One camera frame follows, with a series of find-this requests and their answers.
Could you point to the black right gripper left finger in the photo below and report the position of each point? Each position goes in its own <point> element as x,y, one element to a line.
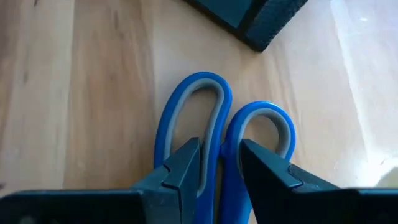
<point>174,186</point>

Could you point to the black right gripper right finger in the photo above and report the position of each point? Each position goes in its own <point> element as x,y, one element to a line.
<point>273,186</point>

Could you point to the black mesh desk organizer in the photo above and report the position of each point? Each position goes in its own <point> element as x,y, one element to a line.
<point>267,25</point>

